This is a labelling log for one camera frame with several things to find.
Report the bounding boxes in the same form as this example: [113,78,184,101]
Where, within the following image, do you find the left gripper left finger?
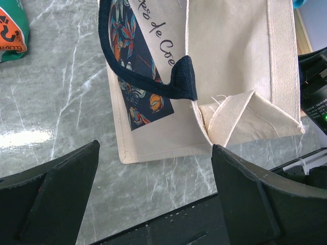
[1,140,100,244]

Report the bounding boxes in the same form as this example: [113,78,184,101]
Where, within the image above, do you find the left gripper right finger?
[212,145,326,244]

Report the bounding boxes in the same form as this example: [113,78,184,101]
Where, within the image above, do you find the beige canvas tote bag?
[98,1,305,164]

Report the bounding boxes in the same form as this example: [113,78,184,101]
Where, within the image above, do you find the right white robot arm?
[298,48,326,133]

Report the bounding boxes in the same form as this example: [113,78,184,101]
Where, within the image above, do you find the wooden clothes rack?
[294,9,313,55]

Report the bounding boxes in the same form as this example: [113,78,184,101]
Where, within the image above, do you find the green folded t-shirt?
[0,0,30,63]

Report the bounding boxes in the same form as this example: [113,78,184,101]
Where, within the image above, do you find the turquoise hanging t-shirt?
[292,0,308,9]

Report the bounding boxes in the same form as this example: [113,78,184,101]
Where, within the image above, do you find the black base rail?
[89,148,327,245]

